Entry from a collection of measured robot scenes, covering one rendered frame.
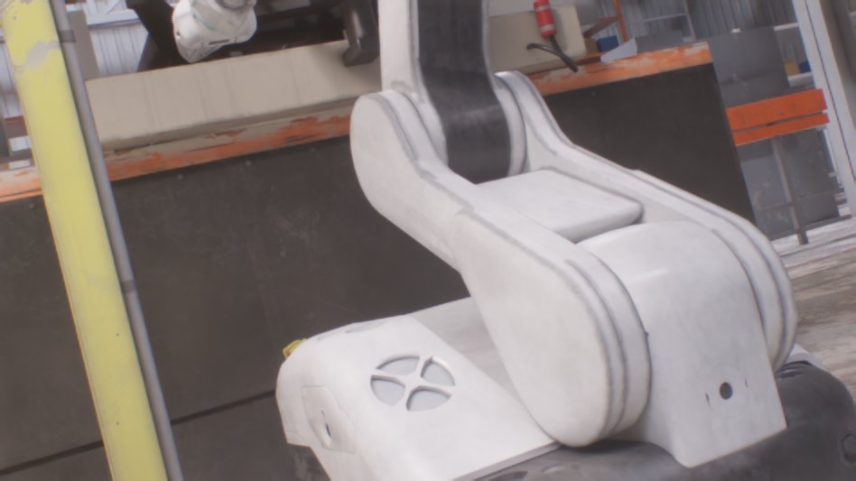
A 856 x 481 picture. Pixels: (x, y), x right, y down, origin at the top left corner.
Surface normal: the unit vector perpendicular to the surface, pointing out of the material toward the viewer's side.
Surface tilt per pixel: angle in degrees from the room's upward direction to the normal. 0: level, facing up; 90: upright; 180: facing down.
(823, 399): 51
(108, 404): 90
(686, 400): 90
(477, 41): 118
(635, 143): 90
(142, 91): 90
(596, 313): 69
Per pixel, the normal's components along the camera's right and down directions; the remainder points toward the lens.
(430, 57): 0.49, 0.22
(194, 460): 0.36, -0.13
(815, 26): -0.90, 0.22
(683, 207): -0.02, -0.91
